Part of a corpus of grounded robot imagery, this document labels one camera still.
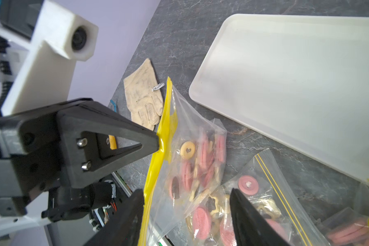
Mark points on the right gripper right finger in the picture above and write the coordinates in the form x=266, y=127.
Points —
x=250, y=228

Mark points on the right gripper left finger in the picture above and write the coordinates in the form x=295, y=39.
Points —
x=125, y=226

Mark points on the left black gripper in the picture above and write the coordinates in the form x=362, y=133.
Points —
x=62, y=149

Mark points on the cookie ziploc bag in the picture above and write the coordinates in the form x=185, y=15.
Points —
x=350, y=226
x=188, y=166
x=264, y=186

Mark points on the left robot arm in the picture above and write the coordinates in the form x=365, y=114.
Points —
x=0, y=61

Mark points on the beige work glove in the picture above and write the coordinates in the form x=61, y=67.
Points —
x=145, y=104

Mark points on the small metal clip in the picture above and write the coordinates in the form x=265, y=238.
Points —
x=158, y=87

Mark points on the white rectangular tray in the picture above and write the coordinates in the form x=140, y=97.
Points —
x=302, y=81

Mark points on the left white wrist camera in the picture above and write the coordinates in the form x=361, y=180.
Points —
x=61, y=38

